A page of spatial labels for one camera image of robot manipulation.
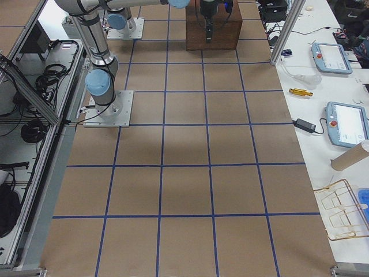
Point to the dark wooden drawer cabinet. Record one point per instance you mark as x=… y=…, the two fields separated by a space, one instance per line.
x=227 y=26

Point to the left teach pendant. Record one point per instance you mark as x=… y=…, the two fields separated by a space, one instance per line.
x=330 y=58

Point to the golden wire rack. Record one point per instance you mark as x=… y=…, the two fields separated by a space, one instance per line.
x=343 y=213

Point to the right teach pendant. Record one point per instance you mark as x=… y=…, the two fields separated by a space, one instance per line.
x=347 y=124

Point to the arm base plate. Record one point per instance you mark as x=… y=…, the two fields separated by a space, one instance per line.
x=123 y=29
x=118 y=113

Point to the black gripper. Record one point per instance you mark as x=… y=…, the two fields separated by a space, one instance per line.
x=206 y=10

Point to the teach pendant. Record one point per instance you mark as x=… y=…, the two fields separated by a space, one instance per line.
x=330 y=58
x=347 y=124

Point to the brass cylinder tool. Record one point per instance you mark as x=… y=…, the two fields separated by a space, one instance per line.
x=300 y=92

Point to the cardboard tube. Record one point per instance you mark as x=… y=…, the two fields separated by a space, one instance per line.
x=351 y=156

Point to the aluminium frame post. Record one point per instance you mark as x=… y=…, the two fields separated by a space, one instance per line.
x=286 y=30

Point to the blue plastic lid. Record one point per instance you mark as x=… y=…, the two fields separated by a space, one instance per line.
x=363 y=196

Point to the blue plaid small box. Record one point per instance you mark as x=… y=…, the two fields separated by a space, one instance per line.
x=286 y=52

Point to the black power adapter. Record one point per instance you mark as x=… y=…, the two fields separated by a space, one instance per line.
x=304 y=125

